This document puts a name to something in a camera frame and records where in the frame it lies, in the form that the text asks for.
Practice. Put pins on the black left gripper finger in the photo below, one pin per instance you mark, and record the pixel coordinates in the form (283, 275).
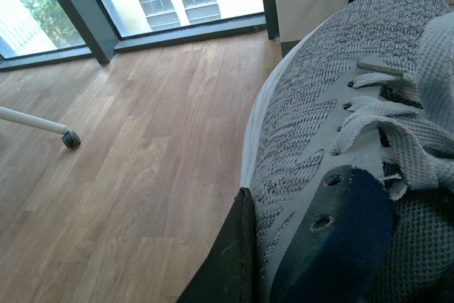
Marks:
(227, 274)

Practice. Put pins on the grey sneaker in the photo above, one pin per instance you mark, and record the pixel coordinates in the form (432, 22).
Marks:
(348, 156)

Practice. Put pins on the white chair leg with caster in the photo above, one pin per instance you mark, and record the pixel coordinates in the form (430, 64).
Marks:
(70, 139)

